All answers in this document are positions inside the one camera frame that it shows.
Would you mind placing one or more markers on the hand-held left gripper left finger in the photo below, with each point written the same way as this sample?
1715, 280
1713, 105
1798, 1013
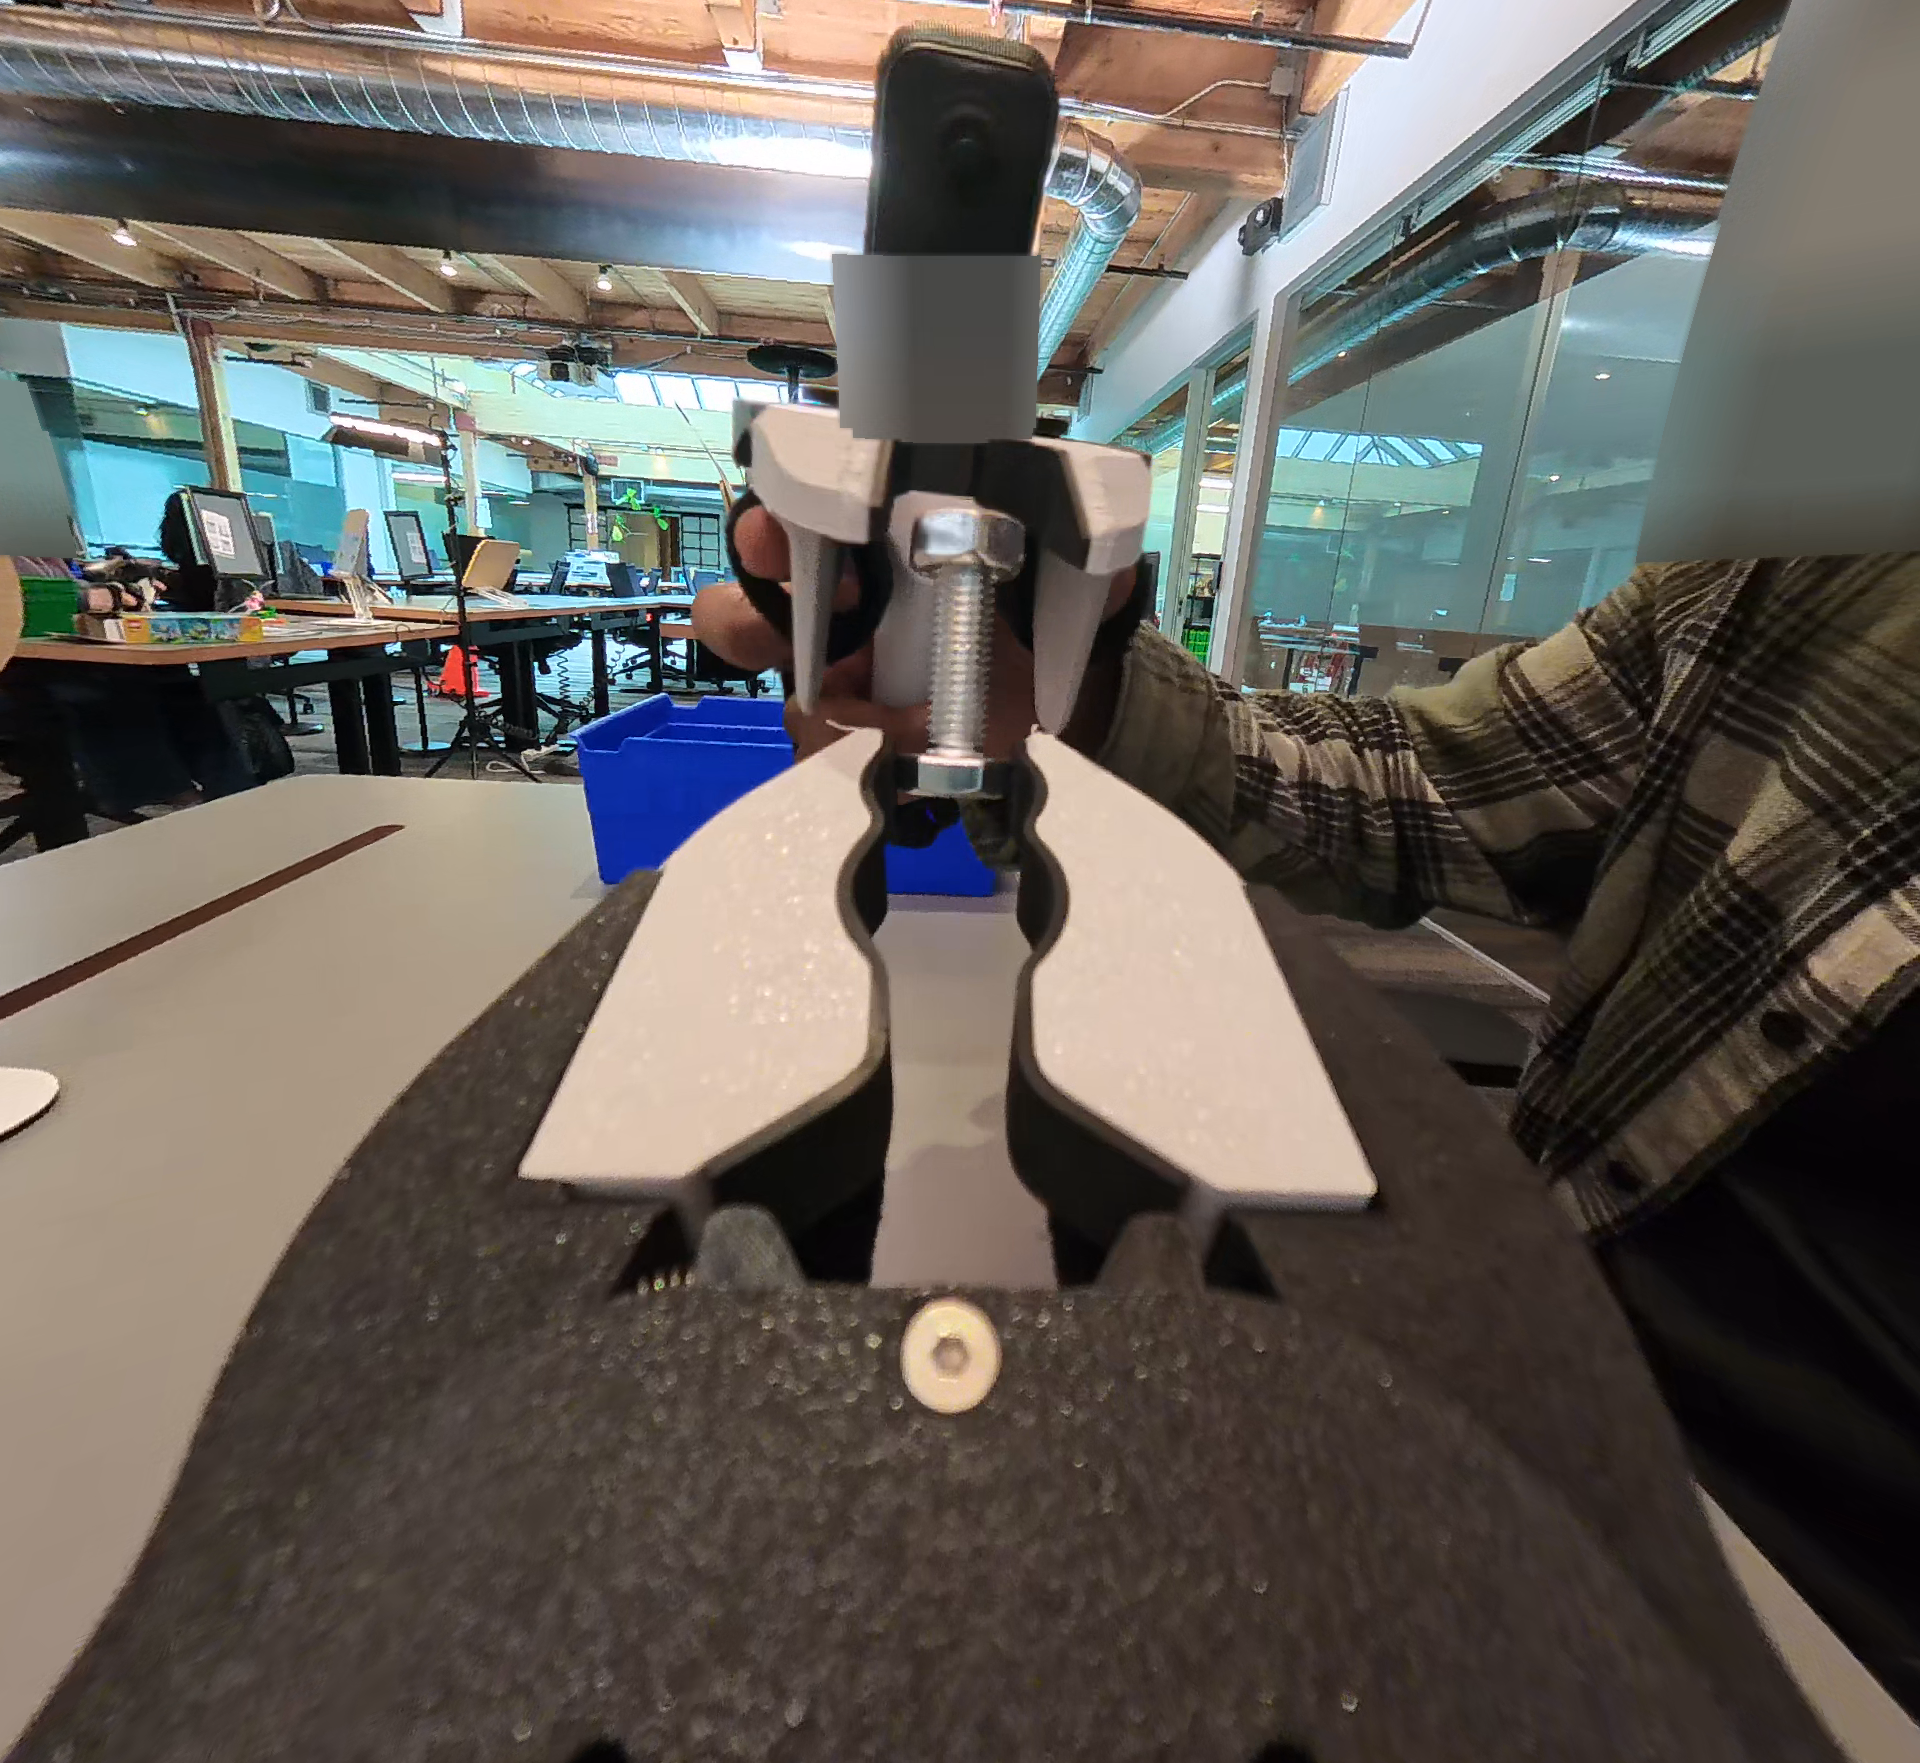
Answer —
720, 998

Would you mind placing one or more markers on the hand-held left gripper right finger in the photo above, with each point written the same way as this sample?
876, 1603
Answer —
1170, 1013

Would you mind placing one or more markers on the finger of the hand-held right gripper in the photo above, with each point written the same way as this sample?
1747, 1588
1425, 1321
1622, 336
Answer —
1068, 653
809, 488

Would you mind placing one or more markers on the silver hex bolt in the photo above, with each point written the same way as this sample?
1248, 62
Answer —
961, 653

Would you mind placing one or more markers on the silver hex nut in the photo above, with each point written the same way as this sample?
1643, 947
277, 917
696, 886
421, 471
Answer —
948, 777

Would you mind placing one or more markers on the person's right forearm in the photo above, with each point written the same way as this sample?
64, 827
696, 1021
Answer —
1425, 773

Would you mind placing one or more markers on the person's right hand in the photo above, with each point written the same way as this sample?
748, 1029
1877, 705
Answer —
750, 594

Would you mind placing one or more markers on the blue plastic bin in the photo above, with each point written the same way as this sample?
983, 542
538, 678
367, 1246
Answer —
660, 787

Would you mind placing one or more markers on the long office desk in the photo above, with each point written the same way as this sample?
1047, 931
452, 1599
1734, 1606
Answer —
525, 606

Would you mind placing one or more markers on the orange traffic cone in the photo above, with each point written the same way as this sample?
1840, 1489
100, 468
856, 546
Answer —
461, 675

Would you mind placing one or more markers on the computer monitor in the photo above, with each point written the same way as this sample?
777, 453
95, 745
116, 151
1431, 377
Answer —
409, 542
224, 533

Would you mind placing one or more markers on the light stand tripod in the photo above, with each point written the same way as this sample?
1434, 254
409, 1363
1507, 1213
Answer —
383, 436

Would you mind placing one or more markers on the wooden office desk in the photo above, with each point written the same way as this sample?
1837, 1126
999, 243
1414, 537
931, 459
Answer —
224, 653

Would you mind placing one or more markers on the colourful toy box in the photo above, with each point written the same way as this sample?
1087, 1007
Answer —
172, 625

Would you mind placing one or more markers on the green plastic bin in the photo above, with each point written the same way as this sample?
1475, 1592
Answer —
45, 606

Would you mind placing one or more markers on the wooden chair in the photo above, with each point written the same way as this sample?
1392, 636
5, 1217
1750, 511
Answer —
8, 615

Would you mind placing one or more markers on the black wall speaker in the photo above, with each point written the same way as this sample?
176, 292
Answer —
1262, 226

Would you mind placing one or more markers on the silver spiral duct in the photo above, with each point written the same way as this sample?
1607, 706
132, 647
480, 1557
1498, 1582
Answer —
451, 114

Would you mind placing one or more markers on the black round duct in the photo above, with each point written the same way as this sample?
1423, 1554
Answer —
375, 195

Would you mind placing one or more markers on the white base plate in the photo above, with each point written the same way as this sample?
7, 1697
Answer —
22, 1103

